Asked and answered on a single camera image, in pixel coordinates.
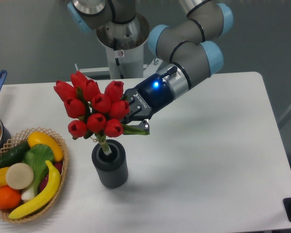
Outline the dark red vegetable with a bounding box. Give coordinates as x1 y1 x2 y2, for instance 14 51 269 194
39 161 63 193

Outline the green bok choy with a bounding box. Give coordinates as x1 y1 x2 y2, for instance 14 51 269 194
21 144 54 202

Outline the beige round disc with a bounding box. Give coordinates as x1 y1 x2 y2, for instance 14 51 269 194
5 163 33 190

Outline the dark grey ribbed vase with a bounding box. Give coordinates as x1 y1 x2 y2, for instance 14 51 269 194
92 139 129 189

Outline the woven wicker basket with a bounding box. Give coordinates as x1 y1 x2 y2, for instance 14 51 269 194
0 127 68 224

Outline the green cucumber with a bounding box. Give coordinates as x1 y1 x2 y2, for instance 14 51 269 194
0 141 30 168

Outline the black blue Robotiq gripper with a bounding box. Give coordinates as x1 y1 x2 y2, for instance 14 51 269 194
121 74 174 135

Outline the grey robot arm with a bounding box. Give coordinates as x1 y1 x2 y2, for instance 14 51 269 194
67 0 234 134

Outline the yellow banana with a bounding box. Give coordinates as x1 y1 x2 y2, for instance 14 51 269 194
8 160 61 220

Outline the red tulip bouquet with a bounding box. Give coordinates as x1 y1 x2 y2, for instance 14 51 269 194
54 71 149 156

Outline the yellow squash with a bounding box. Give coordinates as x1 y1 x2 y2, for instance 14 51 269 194
28 131 64 162

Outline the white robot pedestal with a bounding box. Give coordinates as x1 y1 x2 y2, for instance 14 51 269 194
96 13 150 79

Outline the orange fruit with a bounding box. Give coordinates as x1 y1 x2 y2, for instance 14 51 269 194
0 186 21 210

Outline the white metal base frame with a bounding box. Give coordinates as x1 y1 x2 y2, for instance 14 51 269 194
74 58 164 80

